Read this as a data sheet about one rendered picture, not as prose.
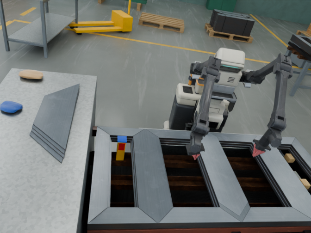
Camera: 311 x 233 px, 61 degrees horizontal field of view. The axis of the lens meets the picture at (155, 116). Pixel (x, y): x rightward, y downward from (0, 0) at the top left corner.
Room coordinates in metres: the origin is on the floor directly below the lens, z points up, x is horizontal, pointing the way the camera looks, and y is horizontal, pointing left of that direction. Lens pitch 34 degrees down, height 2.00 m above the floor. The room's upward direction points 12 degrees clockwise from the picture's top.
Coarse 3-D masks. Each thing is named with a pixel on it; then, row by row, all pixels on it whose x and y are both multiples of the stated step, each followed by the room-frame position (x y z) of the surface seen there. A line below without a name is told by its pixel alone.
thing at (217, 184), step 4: (212, 180) 1.12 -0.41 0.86; (216, 180) 1.13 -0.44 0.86; (220, 180) 1.14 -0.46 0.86; (224, 180) 1.14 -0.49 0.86; (228, 180) 1.15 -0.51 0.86; (232, 180) 1.16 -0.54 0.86; (236, 180) 1.16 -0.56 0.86; (212, 184) 1.09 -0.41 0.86; (216, 184) 1.10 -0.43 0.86; (220, 184) 1.10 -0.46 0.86; (224, 184) 1.11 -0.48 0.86; (228, 184) 1.11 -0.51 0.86; (232, 184) 1.12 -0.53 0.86; (236, 184) 1.13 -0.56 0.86; (216, 188) 1.07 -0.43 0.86; (220, 188) 1.07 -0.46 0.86; (224, 188) 1.08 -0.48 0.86; (228, 188) 1.09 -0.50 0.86; (232, 188) 1.09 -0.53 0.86; (236, 188) 1.10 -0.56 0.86; (240, 188) 1.10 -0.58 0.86
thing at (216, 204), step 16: (160, 144) 1.37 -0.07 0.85; (176, 144) 1.44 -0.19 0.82; (224, 144) 1.53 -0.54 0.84; (240, 144) 1.56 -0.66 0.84; (288, 144) 1.66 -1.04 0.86; (256, 160) 1.44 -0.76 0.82; (304, 160) 1.50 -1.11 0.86; (208, 176) 1.15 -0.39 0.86; (272, 176) 1.27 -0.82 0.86; (208, 192) 1.06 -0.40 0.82; (224, 208) 0.94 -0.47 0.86; (96, 224) 0.70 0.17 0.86; (112, 224) 0.72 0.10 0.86; (128, 224) 0.74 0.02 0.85; (144, 224) 0.75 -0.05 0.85; (160, 224) 0.77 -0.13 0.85; (176, 224) 0.79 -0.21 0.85; (192, 224) 0.81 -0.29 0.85; (208, 224) 0.83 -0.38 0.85; (224, 224) 0.85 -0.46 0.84; (240, 224) 0.87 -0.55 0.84; (256, 224) 0.89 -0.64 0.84; (272, 224) 0.92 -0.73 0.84; (288, 224) 0.94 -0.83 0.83; (304, 224) 0.96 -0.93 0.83
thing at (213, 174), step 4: (208, 172) 1.18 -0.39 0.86; (212, 172) 1.19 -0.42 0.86; (216, 172) 1.19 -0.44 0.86; (220, 172) 1.20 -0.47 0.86; (224, 172) 1.21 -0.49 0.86; (228, 172) 1.22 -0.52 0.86; (232, 172) 1.22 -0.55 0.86; (212, 176) 1.16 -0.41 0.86; (216, 176) 1.16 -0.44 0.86; (220, 176) 1.17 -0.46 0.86; (224, 176) 1.18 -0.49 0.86; (228, 176) 1.18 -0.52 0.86; (232, 176) 1.19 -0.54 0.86
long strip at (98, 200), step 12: (96, 132) 1.34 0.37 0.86; (96, 144) 1.23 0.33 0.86; (108, 144) 1.25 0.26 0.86; (96, 156) 1.13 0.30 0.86; (108, 156) 1.15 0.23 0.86; (96, 168) 1.03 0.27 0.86; (108, 168) 1.05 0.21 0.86; (96, 180) 0.95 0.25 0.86; (108, 180) 0.97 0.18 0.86; (96, 192) 0.87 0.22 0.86; (96, 204) 0.80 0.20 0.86
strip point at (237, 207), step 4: (224, 204) 0.96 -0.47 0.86; (228, 204) 0.97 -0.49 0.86; (232, 204) 0.97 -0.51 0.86; (236, 204) 0.98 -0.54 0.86; (240, 204) 0.98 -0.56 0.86; (244, 204) 0.99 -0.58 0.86; (228, 208) 0.94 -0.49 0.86; (232, 208) 0.95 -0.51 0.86; (236, 208) 0.95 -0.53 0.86; (240, 208) 0.96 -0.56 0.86; (236, 212) 0.93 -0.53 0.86; (240, 212) 0.93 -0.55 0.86
